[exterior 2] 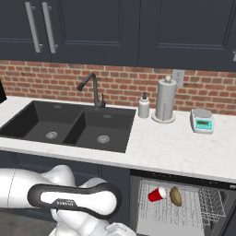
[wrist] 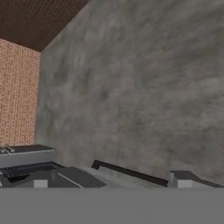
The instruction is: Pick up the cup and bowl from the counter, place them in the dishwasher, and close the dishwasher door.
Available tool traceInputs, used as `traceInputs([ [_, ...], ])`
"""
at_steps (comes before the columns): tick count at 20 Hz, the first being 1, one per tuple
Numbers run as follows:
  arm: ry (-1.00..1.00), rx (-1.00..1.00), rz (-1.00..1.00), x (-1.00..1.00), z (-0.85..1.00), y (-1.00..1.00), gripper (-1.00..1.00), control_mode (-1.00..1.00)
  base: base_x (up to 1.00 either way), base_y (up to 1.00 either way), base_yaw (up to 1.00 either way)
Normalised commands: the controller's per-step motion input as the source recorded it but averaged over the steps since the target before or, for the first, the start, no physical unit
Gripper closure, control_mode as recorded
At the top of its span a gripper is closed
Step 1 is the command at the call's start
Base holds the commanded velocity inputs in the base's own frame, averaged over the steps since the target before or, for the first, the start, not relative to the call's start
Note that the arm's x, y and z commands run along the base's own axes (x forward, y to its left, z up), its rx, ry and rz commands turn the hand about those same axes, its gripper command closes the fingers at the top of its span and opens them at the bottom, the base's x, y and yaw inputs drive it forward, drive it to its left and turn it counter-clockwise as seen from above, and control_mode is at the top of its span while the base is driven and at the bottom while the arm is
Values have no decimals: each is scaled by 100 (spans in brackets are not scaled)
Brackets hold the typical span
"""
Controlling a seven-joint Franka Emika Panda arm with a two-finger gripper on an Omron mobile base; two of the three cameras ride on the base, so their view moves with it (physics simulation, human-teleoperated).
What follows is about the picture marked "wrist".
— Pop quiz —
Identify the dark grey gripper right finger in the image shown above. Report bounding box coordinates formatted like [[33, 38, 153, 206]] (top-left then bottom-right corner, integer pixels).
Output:
[[167, 170, 224, 189]]

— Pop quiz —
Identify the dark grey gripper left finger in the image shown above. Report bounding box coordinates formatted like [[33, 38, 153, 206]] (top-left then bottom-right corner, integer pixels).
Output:
[[0, 165, 108, 189]]

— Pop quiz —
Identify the silver wire dishwasher rack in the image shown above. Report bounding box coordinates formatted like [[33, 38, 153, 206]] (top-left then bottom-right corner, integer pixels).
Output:
[[0, 143, 16, 155]]

